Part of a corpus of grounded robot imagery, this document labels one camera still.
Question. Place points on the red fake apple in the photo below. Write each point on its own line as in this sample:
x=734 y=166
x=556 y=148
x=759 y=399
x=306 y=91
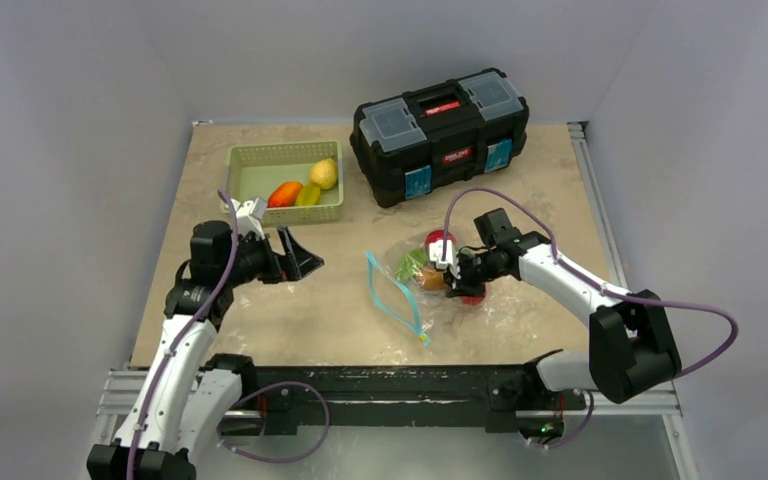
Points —
x=438 y=236

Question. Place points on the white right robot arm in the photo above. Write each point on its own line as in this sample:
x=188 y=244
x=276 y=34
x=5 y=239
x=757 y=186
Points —
x=631 y=347

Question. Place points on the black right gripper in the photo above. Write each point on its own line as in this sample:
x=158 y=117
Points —
x=472 y=274

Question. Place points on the brown orange fake fruit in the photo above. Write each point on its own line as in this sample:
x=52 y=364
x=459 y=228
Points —
x=430 y=279

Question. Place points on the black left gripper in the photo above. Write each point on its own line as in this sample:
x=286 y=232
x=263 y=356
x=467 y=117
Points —
x=297 y=262

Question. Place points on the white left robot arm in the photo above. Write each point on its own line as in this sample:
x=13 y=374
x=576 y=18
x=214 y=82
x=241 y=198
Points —
x=179 y=407

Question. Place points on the green perforated plastic basket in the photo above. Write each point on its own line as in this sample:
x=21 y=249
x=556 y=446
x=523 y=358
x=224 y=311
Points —
x=258 y=170

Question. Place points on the yellow fake pear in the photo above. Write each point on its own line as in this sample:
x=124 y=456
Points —
x=325 y=174

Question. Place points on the clear zip top bag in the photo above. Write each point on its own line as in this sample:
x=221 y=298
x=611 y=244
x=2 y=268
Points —
x=406 y=303

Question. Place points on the black plastic toolbox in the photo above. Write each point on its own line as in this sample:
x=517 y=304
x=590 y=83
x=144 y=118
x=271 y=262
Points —
x=410 y=145

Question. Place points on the red fake tomato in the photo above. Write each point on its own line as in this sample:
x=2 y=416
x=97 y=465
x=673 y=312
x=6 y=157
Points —
x=473 y=300

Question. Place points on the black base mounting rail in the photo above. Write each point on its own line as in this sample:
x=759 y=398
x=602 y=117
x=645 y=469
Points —
x=280 y=399

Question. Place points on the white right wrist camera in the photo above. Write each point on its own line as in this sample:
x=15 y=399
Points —
x=442 y=255

